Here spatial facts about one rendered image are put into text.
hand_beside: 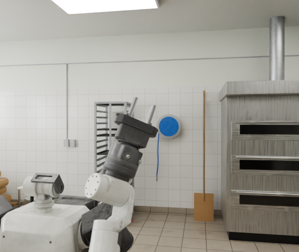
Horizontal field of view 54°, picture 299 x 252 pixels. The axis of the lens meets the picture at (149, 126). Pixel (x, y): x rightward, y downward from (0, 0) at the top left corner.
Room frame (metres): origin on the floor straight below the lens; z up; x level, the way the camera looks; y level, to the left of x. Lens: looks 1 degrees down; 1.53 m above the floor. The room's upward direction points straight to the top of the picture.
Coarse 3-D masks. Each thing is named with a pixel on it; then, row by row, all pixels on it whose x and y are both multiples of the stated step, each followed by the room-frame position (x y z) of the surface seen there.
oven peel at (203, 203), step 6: (204, 90) 4.71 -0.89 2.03; (204, 96) 4.69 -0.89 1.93; (204, 102) 4.68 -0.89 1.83; (204, 108) 4.67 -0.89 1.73; (204, 114) 4.66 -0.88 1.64; (204, 120) 4.64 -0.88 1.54; (204, 126) 4.63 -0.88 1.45; (204, 132) 4.62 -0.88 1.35; (204, 138) 4.61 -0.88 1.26; (204, 144) 4.60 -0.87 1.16; (204, 150) 4.58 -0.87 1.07; (204, 156) 4.57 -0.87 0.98; (204, 162) 4.56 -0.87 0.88; (204, 168) 4.55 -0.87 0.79; (198, 198) 4.50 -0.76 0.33; (204, 198) 4.49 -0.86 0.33; (210, 198) 4.47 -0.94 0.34; (198, 204) 4.49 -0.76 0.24; (204, 204) 4.47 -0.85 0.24; (210, 204) 4.46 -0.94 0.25; (198, 210) 4.48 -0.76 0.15; (204, 210) 4.46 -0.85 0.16; (210, 210) 4.45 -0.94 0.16; (198, 216) 4.47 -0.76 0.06; (204, 216) 4.45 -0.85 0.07; (210, 216) 4.44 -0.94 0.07
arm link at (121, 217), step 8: (128, 200) 0.75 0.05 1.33; (112, 208) 0.78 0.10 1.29; (120, 208) 0.76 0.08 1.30; (128, 208) 0.74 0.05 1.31; (112, 216) 0.76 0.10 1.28; (120, 216) 0.73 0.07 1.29; (128, 216) 0.73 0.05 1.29; (96, 224) 0.69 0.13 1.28; (104, 224) 0.69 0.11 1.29; (112, 224) 0.69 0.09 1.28; (120, 224) 0.71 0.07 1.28
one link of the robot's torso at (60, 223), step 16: (16, 208) 0.98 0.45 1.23; (32, 208) 0.98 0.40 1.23; (48, 208) 0.94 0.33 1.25; (64, 208) 0.98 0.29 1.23; (80, 208) 0.98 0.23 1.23; (0, 224) 0.93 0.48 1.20; (16, 224) 0.90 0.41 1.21; (32, 224) 0.89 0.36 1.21; (48, 224) 0.88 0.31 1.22; (64, 224) 0.88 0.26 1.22; (80, 224) 0.92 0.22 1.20; (0, 240) 0.90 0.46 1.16; (16, 240) 0.88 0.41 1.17; (32, 240) 0.87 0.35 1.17; (48, 240) 0.85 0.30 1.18; (64, 240) 0.87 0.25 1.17; (80, 240) 0.90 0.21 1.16
